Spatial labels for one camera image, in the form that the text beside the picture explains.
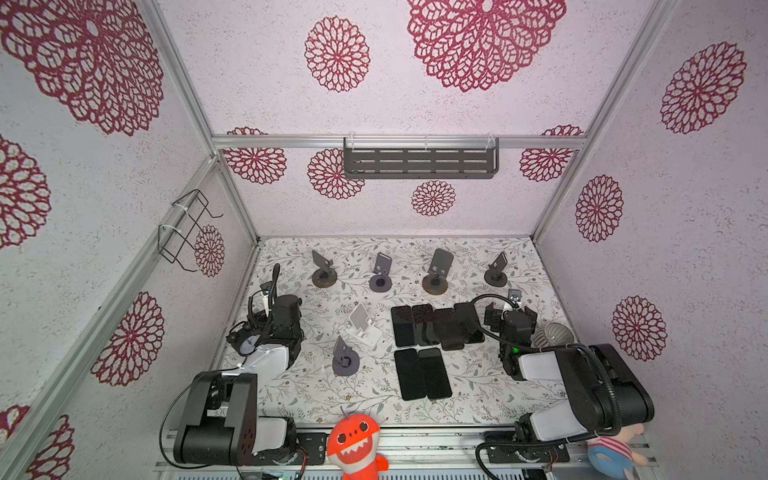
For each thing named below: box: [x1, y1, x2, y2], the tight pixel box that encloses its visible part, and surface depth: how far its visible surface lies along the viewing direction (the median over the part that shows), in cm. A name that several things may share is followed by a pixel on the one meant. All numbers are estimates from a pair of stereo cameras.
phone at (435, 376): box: [418, 348, 452, 399], surface depth 87 cm
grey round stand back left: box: [368, 251, 392, 293], surface depth 105 cm
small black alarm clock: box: [226, 331, 261, 356], surface depth 86 cm
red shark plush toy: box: [326, 414, 389, 480], surface depth 69 cm
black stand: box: [484, 252, 508, 287], surface depth 108 cm
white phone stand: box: [345, 302, 383, 348], surface depth 94 cm
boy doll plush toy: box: [586, 423, 648, 480], surface depth 69 cm
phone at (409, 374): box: [394, 349, 426, 401], surface depth 89 cm
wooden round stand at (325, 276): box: [312, 250, 338, 288], surface depth 108 cm
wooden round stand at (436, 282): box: [422, 248, 454, 296], surface depth 104 cm
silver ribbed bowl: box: [531, 321, 575, 349], surface depth 92 cm
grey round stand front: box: [332, 335, 360, 377], surface depth 89 cm
